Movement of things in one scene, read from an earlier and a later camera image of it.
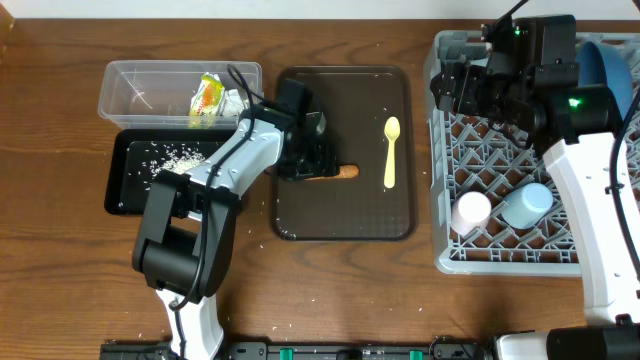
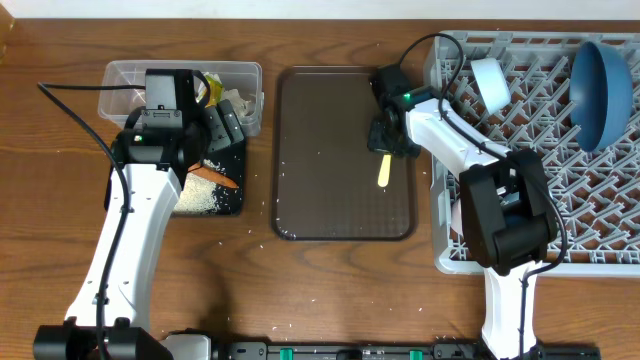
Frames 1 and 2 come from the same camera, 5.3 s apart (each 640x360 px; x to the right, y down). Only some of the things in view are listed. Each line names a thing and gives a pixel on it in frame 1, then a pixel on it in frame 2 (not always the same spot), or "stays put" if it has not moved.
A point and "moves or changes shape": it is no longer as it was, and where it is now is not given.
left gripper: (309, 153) → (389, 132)
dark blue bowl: (607, 65) stays put
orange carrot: (348, 171) moves or changes shape
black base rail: (467, 349) stays put
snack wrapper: (211, 100) stays put
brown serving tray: (355, 103) stays put
